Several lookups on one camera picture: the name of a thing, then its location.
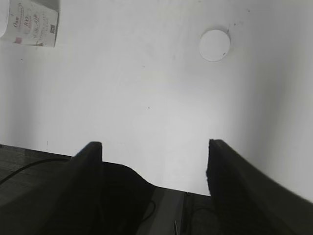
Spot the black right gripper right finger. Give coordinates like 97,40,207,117
206,140,313,235

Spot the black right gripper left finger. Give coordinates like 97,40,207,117
0,142,102,235

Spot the white round bottle cap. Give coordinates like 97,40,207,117
199,29,231,62

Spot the white yogurt drink bottle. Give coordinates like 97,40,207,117
0,0,59,47

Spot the dark robot base below table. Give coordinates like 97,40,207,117
100,162,157,235

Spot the black cable below table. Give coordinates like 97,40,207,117
0,158,71,186

